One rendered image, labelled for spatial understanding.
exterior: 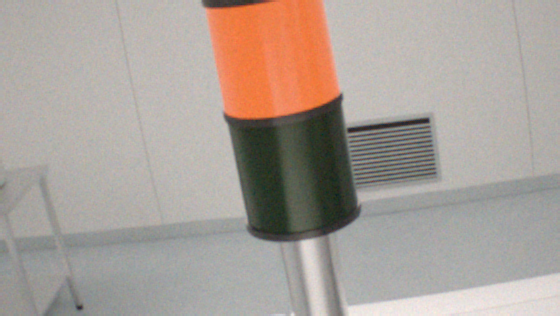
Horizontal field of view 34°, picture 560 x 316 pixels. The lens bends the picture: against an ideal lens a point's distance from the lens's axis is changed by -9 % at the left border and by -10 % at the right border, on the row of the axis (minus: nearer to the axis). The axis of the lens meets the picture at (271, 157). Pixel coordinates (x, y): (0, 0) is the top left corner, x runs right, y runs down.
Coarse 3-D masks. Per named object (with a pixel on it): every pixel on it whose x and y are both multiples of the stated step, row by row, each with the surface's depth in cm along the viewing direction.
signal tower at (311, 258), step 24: (216, 0) 39; (240, 0) 38; (264, 0) 38; (336, 96) 41; (240, 120) 40; (264, 120) 39; (288, 120) 39; (288, 240) 41; (312, 240) 42; (336, 240) 44; (288, 264) 43; (312, 264) 43; (336, 264) 43; (288, 288) 44; (312, 288) 43; (336, 288) 44; (312, 312) 44; (336, 312) 44
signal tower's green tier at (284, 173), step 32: (256, 128) 40; (288, 128) 40; (320, 128) 40; (256, 160) 40; (288, 160) 40; (320, 160) 40; (256, 192) 41; (288, 192) 40; (320, 192) 41; (352, 192) 42; (256, 224) 42; (288, 224) 41; (320, 224) 41
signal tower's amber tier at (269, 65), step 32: (288, 0) 38; (320, 0) 40; (224, 32) 39; (256, 32) 38; (288, 32) 38; (320, 32) 39; (224, 64) 40; (256, 64) 39; (288, 64) 39; (320, 64) 40; (224, 96) 41; (256, 96) 39; (288, 96) 39; (320, 96) 40
